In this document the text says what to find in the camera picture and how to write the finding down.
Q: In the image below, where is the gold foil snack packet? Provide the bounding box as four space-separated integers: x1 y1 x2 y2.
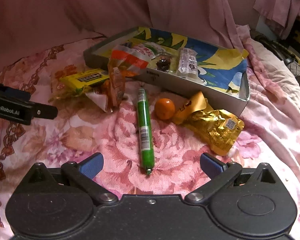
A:
172 92 244 156

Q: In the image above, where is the green sausage stick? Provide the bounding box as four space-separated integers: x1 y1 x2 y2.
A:
136 88 155 176

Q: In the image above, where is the yellow snack bar packet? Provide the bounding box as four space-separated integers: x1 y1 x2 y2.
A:
60 68 109 95

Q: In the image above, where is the orange mandarin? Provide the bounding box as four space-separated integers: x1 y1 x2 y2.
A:
154 98 175 120

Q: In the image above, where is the pink white nougat bar pack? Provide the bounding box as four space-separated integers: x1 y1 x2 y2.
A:
177 48 198 79

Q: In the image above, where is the orange white snack packet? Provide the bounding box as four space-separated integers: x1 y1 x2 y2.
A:
85 45 149 112

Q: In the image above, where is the small dark candy wrapper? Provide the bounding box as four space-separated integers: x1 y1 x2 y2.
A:
156 57 171 72

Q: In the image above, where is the green white vegetable snack pouch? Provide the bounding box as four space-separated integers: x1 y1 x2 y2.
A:
123 41 166 63

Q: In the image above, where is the floral pink bedsheet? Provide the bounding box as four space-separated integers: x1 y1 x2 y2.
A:
0 26 300 239

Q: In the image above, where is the pink draped curtain sheet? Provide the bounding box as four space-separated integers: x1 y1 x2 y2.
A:
0 0 242 71

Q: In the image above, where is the painted cardboard box tray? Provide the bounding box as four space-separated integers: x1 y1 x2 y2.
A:
83 27 250 116

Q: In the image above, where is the black handbag beside bed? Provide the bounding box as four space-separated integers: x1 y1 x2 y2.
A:
253 34 300 77

